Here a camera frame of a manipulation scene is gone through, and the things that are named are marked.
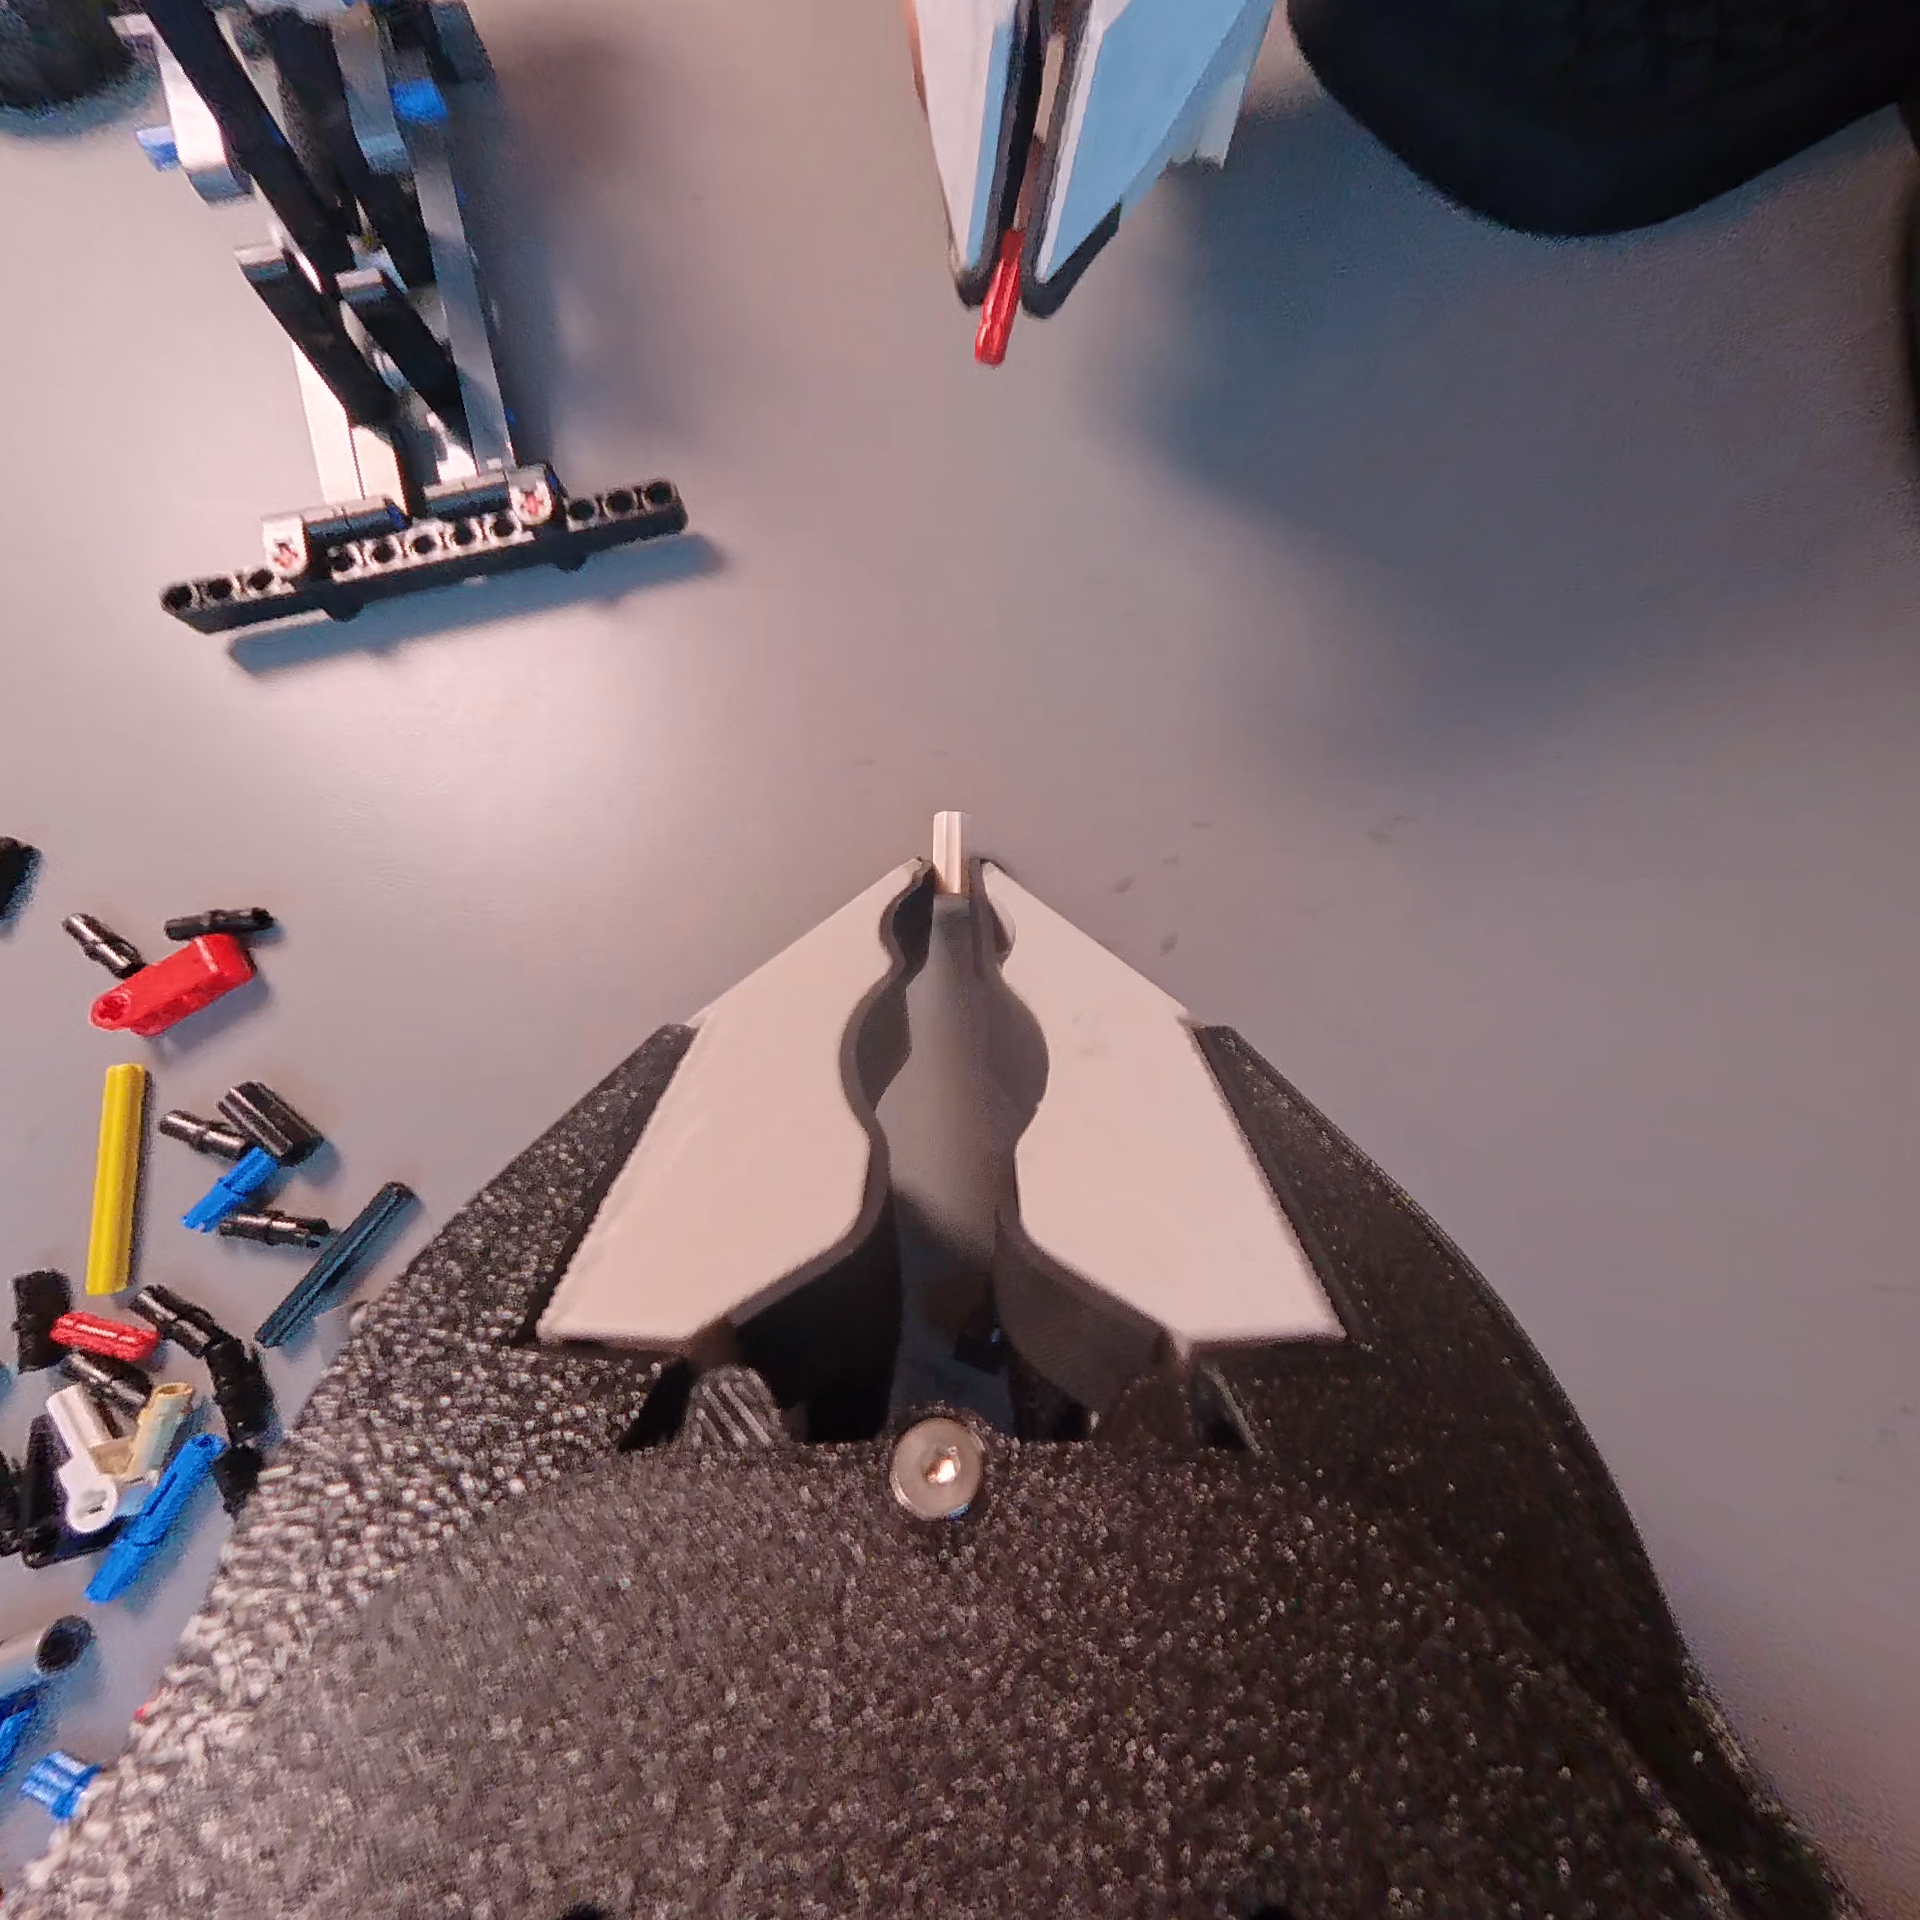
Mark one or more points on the dark rounded object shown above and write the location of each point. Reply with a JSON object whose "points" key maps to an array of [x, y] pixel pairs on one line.
{"points": [[1575, 106]]}

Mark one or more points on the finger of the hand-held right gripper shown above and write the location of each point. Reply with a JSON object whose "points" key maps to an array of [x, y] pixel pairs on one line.
{"points": [[967, 122], [1139, 88]]}

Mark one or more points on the black building-brick model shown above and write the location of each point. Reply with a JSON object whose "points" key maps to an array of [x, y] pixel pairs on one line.
{"points": [[449, 548]]}

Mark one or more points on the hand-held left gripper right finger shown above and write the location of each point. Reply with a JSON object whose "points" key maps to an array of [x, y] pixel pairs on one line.
{"points": [[1161, 1185]]}

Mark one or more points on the grey desk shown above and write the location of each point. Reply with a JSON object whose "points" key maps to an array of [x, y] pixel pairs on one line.
{"points": [[1351, 750]]}

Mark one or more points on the pile of small building pieces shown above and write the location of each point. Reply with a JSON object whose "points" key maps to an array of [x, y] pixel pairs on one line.
{"points": [[151, 998]]}

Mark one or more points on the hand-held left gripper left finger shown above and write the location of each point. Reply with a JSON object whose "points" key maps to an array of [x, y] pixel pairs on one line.
{"points": [[706, 1185]]}

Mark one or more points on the light grey tube piece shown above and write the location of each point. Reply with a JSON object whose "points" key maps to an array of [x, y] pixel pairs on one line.
{"points": [[949, 848]]}

